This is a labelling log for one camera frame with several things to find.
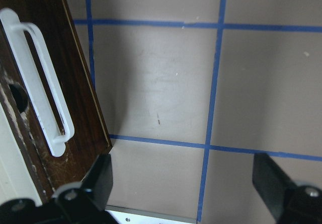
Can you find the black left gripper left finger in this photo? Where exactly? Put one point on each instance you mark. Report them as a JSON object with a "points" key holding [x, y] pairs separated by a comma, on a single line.
{"points": [[98, 182]]}

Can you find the dark wooden drawer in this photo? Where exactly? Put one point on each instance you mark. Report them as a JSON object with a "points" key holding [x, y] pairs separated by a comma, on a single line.
{"points": [[70, 49]]}

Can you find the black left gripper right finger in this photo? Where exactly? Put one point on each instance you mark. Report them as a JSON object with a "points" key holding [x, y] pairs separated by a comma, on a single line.
{"points": [[273, 185]]}

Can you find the white drawer handle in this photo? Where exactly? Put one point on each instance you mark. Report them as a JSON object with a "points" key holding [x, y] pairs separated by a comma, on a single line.
{"points": [[15, 32]]}

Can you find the cream plastic storage box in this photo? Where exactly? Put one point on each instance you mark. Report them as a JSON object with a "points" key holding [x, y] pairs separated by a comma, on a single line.
{"points": [[16, 181]]}

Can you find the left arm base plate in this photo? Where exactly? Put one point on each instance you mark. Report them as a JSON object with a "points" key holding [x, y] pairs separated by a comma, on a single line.
{"points": [[127, 215]]}

